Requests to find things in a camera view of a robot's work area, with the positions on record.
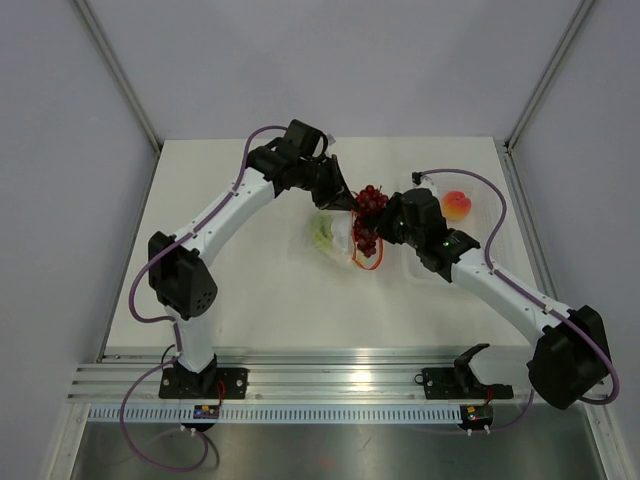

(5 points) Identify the clear zip top bag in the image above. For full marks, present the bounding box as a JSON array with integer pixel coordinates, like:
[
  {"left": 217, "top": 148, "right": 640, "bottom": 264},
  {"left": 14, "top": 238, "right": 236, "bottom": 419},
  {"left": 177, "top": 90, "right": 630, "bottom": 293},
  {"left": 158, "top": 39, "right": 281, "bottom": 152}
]
[{"left": 289, "top": 210, "right": 384, "bottom": 271}]

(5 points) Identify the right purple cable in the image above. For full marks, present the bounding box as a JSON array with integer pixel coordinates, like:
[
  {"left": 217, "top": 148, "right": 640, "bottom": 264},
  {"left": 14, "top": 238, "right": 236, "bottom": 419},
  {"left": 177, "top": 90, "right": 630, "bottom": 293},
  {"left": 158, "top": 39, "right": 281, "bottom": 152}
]
[{"left": 412, "top": 167, "right": 622, "bottom": 436}]

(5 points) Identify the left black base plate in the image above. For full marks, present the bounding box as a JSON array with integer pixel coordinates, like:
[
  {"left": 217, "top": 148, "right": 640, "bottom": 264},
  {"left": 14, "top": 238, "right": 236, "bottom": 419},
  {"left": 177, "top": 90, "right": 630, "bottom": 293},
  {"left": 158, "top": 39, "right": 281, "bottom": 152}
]
[{"left": 158, "top": 367, "right": 248, "bottom": 400}]

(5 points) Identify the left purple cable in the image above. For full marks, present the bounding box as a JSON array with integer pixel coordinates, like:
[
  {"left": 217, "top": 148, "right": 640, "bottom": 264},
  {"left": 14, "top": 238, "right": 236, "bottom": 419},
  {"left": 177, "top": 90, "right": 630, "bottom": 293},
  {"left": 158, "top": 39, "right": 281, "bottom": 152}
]
[{"left": 117, "top": 124, "right": 221, "bottom": 474}]

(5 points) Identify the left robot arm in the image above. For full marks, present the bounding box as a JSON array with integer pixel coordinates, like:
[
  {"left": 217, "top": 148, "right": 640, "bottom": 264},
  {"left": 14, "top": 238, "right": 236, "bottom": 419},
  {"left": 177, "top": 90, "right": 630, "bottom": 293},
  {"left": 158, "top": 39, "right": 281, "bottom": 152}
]
[{"left": 148, "top": 120, "right": 357, "bottom": 398}]

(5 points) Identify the left aluminium frame post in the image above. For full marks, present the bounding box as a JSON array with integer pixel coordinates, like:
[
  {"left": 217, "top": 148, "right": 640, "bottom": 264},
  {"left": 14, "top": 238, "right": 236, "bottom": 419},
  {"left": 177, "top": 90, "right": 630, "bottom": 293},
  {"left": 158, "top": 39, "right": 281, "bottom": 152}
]
[{"left": 69, "top": 0, "right": 163, "bottom": 158}]

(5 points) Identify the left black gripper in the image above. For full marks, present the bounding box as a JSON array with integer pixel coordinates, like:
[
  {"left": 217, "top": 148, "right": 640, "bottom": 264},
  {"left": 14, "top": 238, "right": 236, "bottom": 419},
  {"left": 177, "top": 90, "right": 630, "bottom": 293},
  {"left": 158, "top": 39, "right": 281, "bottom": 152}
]
[{"left": 295, "top": 155, "right": 360, "bottom": 212}]

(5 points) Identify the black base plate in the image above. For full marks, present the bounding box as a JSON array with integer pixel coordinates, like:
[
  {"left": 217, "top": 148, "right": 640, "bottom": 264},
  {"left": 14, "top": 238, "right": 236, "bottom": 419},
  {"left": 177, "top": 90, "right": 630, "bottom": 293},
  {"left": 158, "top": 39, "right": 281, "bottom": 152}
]
[
  {"left": 158, "top": 367, "right": 248, "bottom": 400},
  {"left": 413, "top": 367, "right": 514, "bottom": 400}
]

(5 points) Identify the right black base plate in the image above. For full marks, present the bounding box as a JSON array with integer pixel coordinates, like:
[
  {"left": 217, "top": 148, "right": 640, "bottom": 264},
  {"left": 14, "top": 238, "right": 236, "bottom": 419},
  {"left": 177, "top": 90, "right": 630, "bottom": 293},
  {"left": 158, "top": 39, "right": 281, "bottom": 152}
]
[{"left": 413, "top": 367, "right": 514, "bottom": 400}]

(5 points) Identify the red grape bunch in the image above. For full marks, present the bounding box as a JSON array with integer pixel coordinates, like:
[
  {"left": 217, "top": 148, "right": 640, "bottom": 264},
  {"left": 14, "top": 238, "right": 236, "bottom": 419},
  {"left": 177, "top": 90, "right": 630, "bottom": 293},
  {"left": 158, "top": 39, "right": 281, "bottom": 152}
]
[{"left": 352, "top": 184, "right": 388, "bottom": 258}]

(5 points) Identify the white plastic basket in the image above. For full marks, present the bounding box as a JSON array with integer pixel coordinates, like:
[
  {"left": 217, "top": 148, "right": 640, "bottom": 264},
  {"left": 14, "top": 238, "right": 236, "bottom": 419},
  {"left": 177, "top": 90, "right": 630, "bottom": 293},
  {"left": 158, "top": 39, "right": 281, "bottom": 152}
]
[{"left": 400, "top": 173, "right": 502, "bottom": 289}]

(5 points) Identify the right aluminium frame post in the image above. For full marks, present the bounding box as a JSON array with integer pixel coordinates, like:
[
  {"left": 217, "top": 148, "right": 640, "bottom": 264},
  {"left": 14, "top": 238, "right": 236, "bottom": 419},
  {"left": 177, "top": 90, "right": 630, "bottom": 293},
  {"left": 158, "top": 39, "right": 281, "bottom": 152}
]
[{"left": 504, "top": 0, "right": 600, "bottom": 154}]

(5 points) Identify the peach fruit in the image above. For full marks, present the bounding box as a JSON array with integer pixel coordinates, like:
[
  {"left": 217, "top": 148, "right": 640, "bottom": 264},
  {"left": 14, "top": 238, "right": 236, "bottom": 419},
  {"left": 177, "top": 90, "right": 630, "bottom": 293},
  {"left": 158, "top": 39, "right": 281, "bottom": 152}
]
[{"left": 441, "top": 191, "right": 472, "bottom": 221}]

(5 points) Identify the white slotted cable duct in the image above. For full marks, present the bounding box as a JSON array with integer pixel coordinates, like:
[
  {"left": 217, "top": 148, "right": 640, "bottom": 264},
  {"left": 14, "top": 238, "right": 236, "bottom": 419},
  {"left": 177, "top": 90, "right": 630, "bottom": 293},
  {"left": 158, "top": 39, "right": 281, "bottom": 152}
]
[{"left": 88, "top": 404, "right": 462, "bottom": 425}]

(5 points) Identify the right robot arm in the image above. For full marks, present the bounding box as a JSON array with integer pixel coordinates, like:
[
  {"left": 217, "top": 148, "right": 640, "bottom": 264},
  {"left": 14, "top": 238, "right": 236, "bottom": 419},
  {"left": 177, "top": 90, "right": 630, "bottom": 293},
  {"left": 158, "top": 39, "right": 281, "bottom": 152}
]
[{"left": 368, "top": 188, "right": 619, "bottom": 410}]

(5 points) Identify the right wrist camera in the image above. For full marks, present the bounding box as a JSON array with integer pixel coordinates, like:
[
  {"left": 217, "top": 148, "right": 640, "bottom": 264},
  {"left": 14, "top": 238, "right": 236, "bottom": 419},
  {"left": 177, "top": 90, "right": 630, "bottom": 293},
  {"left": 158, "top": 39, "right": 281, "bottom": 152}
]
[{"left": 411, "top": 172, "right": 439, "bottom": 198}]

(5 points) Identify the aluminium frame post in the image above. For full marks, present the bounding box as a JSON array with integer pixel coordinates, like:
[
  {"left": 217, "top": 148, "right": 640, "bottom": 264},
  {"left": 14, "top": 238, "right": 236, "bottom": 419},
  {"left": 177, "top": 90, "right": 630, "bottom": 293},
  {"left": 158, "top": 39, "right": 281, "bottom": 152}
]
[
  {"left": 504, "top": 0, "right": 600, "bottom": 154},
  {"left": 69, "top": 0, "right": 163, "bottom": 158}
]

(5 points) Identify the purple cable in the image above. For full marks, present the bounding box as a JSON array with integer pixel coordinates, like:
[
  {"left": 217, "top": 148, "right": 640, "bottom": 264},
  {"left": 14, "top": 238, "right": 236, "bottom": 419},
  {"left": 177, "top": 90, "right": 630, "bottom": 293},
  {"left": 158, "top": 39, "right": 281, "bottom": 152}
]
[
  {"left": 117, "top": 124, "right": 221, "bottom": 474},
  {"left": 412, "top": 167, "right": 622, "bottom": 436}
]

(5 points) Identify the aluminium mounting rail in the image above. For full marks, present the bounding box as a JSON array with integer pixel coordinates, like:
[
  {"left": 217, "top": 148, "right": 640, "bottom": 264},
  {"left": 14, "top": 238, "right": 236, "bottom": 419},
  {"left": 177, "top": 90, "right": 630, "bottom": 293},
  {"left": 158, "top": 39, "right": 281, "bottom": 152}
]
[{"left": 67, "top": 347, "right": 611, "bottom": 401}]

